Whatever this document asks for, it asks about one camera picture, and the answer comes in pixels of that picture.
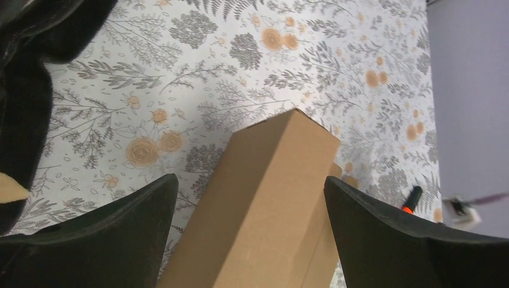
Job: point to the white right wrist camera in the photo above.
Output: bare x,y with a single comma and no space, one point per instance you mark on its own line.
461,215

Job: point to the black floral plush blanket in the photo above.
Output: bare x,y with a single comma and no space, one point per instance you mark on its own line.
34,33

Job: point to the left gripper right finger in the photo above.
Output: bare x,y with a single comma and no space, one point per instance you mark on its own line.
380,245

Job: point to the brown cardboard box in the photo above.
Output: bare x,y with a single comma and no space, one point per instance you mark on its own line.
262,220

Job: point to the floral patterned table mat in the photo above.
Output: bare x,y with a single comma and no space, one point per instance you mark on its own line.
163,86

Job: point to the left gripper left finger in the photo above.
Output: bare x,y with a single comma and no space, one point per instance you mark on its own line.
120,244

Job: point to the black orange-tipped marker pen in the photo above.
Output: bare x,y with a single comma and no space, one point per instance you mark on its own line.
412,200

